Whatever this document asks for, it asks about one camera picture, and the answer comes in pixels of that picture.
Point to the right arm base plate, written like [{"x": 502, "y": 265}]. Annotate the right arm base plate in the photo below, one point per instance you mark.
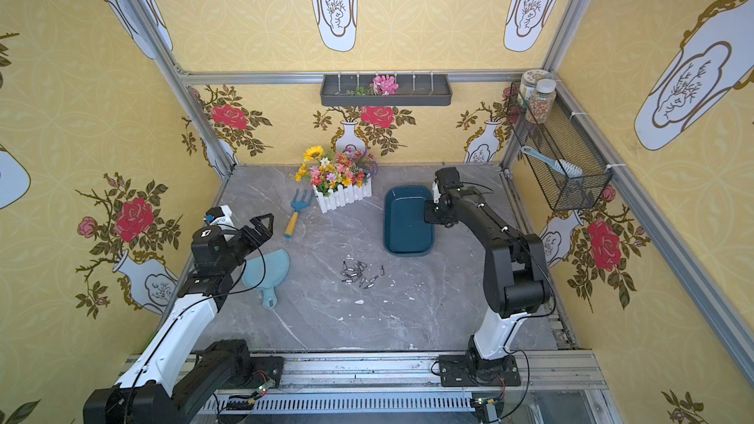
[{"x": 460, "y": 371}]

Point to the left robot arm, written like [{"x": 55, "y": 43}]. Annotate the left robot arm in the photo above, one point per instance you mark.
[{"x": 154, "y": 390}]

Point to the light blue dustpan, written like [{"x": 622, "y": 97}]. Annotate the light blue dustpan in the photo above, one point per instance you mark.
[{"x": 265, "y": 273}]

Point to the black wire mesh basket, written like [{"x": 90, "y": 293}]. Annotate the black wire mesh basket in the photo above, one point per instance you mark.
[{"x": 560, "y": 137}]

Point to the pink flower on shelf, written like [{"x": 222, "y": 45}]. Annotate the pink flower on shelf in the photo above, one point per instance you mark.
[{"x": 384, "y": 85}]

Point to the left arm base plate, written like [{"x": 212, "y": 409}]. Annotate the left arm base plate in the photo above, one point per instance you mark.
[{"x": 261, "y": 373}]

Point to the flower pot white fence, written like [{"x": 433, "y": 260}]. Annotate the flower pot white fence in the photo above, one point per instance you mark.
[{"x": 337, "y": 178}]

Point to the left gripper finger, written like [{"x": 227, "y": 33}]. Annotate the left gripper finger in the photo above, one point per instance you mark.
[
  {"x": 240, "y": 272},
  {"x": 258, "y": 231}
]

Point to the blue white brush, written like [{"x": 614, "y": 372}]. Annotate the blue white brush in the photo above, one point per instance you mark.
[{"x": 561, "y": 166}]

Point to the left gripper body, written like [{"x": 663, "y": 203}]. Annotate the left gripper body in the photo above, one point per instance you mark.
[{"x": 245, "y": 236}]

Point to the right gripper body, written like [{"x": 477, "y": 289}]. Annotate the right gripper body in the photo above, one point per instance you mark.
[{"x": 436, "y": 212}]

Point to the teal plastic storage box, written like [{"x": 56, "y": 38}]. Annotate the teal plastic storage box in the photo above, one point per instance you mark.
[{"x": 405, "y": 233}]

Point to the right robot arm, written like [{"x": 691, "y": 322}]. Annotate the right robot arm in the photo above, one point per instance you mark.
[{"x": 515, "y": 282}]

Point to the glass jar behind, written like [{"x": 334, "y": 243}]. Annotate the glass jar behind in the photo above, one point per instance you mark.
[{"x": 529, "y": 82}]

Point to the dark wall shelf tray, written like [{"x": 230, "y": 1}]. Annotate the dark wall shelf tray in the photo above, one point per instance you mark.
[{"x": 416, "y": 89}]

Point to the blue yellow garden fork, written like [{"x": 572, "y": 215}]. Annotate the blue yellow garden fork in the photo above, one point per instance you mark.
[{"x": 301, "y": 200}]

